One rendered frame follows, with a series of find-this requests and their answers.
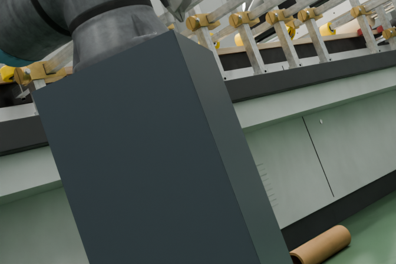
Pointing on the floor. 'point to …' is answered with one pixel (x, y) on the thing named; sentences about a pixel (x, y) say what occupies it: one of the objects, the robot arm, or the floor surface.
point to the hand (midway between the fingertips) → (178, 18)
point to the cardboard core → (322, 246)
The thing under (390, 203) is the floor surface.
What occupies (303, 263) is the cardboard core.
